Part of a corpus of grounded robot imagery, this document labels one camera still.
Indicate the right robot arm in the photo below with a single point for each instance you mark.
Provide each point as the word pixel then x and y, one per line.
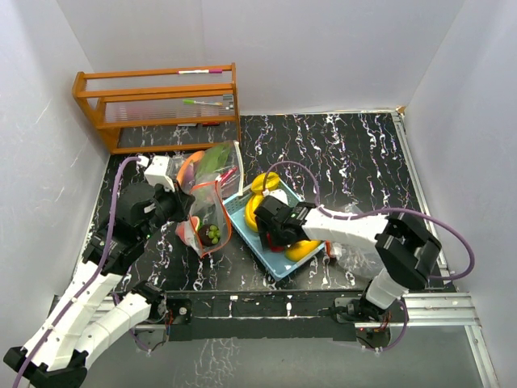
pixel 407 250

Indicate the yellow starfruit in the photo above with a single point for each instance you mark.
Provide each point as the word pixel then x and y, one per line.
pixel 262 182

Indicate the yellow mango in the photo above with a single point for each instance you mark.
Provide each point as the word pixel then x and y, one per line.
pixel 299 250

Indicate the pink white pen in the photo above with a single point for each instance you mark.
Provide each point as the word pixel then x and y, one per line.
pixel 201 71

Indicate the white dotted zip bag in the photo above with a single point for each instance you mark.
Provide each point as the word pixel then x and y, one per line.
pixel 232 186

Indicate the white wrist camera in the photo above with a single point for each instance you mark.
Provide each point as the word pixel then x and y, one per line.
pixel 279 194
pixel 157 171

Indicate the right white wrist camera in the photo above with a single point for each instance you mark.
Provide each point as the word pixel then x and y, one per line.
pixel 279 194

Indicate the green pen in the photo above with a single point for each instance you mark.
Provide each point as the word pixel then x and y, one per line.
pixel 205 103

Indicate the light blue plastic basket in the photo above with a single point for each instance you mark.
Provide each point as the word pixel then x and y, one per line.
pixel 276 263

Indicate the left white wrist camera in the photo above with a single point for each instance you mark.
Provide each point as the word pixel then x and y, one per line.
pixel 157 171

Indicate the watermelon slice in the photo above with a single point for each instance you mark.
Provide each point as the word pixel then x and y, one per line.
pixel 187 230

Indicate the clear bag orange zipper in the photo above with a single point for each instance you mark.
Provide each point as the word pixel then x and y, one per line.
pixel 357 253
pixel 209 208

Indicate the wooden shelf rack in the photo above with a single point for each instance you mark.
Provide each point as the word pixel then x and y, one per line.
pixel 115 101

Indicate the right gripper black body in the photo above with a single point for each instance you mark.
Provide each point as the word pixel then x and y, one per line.
pixel 276 237

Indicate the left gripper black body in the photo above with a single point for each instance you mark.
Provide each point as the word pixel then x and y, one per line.
pixel 170 205

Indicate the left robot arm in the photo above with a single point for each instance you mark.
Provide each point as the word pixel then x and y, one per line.
pixel 60 353

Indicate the yellow banana bunch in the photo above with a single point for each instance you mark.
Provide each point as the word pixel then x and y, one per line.
pixel 249 215

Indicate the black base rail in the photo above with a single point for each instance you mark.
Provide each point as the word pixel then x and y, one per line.
pixel 273 314

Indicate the dark purple mangosteen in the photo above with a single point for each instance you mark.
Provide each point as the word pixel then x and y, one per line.
pixel 209 235

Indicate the red chili pepper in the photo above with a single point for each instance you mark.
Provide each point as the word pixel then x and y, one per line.
pixel 223 178

